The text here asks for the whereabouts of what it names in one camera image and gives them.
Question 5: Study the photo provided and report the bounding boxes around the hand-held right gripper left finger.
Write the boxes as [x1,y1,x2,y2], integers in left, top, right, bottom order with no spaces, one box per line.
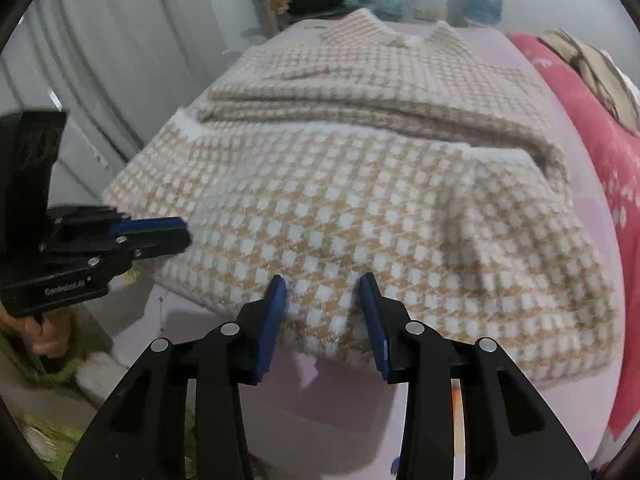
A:
[62,275,288,480]

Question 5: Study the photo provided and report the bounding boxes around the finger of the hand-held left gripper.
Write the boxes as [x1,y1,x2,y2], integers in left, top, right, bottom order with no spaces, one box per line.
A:
[111,216,189,240]
[120,230,194,262]

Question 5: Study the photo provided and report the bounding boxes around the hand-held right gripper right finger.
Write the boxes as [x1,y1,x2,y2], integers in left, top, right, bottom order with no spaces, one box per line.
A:
[359,272,593,480]

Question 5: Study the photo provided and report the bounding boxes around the beige white checked sweater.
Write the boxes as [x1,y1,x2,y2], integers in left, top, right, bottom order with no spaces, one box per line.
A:
[102,9,618,391]

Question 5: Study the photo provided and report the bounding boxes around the beige clothes pile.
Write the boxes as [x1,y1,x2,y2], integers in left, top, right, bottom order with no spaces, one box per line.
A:
[537,29,640,136]

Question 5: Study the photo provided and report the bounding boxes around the person's left hand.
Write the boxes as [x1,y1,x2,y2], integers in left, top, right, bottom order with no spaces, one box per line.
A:
[20,307,73,359]

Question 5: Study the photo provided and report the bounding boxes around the white curtain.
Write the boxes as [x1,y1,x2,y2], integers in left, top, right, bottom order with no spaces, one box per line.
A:
[0,0,241,221]

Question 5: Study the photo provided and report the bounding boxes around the green fuzzy cloth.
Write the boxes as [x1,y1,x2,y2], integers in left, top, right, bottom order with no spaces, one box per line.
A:
[0,310,116,466]

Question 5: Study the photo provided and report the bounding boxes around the black bag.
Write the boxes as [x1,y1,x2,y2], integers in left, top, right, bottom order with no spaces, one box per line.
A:
[289,0,346,16]

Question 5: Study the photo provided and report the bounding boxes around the pink floral blanket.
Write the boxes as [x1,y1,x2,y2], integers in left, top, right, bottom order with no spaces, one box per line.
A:
[507,32,640,441]

